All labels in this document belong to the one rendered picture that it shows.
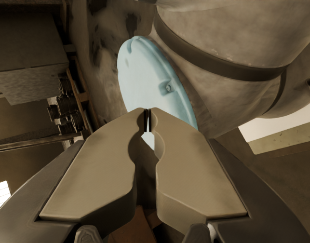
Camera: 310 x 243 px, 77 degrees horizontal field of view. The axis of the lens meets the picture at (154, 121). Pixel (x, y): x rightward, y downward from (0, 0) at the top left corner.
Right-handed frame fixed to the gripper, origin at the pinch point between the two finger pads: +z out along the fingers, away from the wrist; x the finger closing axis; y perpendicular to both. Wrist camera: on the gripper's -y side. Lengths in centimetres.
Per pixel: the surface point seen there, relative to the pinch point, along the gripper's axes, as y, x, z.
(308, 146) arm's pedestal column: 23, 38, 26
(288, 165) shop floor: 32, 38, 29
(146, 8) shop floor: -5, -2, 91
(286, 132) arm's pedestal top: 17.0, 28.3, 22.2
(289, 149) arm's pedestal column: 26, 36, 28
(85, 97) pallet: 83, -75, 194
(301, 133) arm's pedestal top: 15.8, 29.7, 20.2
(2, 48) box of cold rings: 30, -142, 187
